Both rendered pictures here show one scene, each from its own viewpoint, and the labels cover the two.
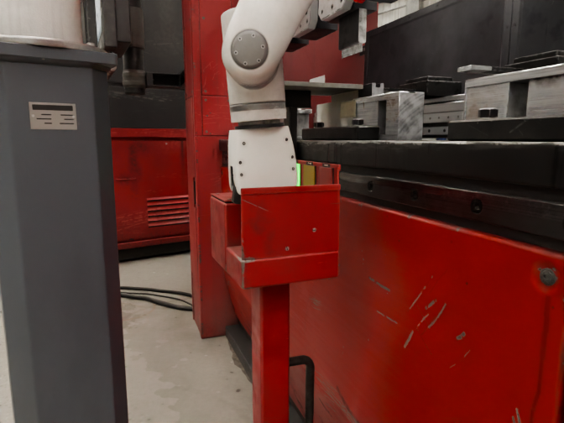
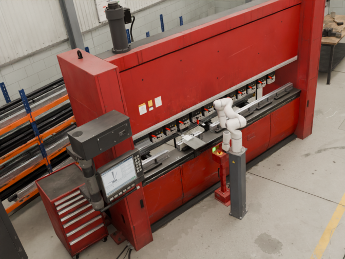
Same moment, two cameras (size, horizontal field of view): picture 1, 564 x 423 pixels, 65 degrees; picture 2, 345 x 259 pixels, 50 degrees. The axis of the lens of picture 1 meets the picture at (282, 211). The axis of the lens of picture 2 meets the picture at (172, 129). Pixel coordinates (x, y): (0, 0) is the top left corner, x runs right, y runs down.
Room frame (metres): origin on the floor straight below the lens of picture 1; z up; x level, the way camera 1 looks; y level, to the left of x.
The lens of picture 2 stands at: (2.20, 3.52, 3.50)
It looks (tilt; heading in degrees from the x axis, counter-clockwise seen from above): 32 degrees down; 256
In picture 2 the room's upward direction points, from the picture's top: 8 degrees counter-clockwise
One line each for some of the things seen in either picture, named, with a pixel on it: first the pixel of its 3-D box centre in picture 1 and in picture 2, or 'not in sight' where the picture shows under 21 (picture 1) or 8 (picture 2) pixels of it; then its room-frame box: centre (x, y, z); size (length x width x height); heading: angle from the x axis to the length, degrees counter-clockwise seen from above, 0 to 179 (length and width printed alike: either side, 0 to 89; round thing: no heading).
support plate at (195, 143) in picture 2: (295, 88); (193, 142); (1.08, -0.03, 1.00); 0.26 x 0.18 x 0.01; 110
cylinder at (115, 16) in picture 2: not in sight; (121, 24); (1.67, -0.11, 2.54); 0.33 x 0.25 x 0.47; 20
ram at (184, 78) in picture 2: not in sight; (221, 65); (0.52, -0.39, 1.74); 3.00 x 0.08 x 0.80; 20
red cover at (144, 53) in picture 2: not in sight; (219, 25); (0.52, -0.39, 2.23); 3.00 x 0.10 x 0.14; 20
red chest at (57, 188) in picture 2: not in sight; (74, 213); (2.66, 0.02, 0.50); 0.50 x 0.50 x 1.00; 20
